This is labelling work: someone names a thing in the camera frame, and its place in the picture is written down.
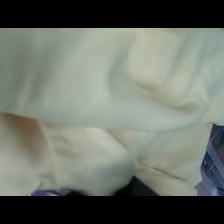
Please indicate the pale yellow shirt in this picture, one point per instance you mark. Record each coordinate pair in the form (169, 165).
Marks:
(100, 100)

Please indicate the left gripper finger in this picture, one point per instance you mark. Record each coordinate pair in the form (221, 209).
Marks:
(138, 188)

